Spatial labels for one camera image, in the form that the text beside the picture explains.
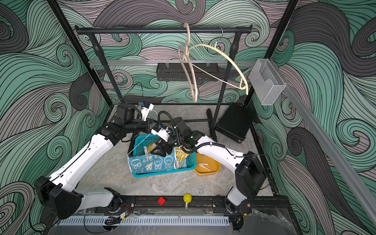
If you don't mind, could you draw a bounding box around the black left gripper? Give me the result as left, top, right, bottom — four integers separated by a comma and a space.
124, 118, 162, 136

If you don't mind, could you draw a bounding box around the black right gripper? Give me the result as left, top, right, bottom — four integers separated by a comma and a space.
151, 136, 185, 158

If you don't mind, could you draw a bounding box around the blue rabbit print towel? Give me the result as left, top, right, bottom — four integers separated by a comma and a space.
128, 155, 176, 175

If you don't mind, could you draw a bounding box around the grey clothespin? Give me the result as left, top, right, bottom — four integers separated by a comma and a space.
144, 146, 149, 159

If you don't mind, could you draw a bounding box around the yellow striped towel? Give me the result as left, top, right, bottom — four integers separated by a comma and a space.
148, 144, 189, 163

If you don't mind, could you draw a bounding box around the light blue wire hanger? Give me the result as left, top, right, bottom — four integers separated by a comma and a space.
127, 108, 165, 158

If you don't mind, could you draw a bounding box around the white clothespin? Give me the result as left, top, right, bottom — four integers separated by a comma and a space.
199, 163, 211, 171

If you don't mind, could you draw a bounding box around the cream plastic hanger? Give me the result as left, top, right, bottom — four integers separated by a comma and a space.
189, 42, 249, 95

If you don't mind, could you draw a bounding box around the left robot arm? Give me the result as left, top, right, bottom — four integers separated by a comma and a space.
34, 102, 154, 220

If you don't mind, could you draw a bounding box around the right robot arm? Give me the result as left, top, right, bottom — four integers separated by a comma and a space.
151, 117, 267, 210

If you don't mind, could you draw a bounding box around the teal plastic basket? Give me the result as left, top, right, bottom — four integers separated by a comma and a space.
128, 134, 196, 178

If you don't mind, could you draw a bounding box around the orange plastic tray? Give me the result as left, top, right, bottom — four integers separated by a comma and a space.
194, 153, 221, 176

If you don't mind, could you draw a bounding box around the red diamond marker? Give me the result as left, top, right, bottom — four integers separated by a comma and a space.
157, 196, 166, 206

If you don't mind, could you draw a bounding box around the yellow ball knob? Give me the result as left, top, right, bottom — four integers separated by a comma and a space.
183, 193, 192, 209

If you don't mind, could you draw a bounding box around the black clothes rack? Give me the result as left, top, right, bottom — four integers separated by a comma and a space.
75, 24, 253, 141

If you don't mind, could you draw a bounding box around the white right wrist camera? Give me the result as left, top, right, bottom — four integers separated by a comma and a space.
151, 124, 171, 142

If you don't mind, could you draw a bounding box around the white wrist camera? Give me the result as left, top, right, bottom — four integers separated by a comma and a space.
140, 101, 154, 121
151, 124, 171, 142

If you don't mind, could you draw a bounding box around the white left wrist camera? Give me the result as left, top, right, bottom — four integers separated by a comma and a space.
140, 101, 154, 121

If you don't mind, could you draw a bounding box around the white slotted cable duct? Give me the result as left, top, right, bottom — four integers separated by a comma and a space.
59, 215, 230, 227

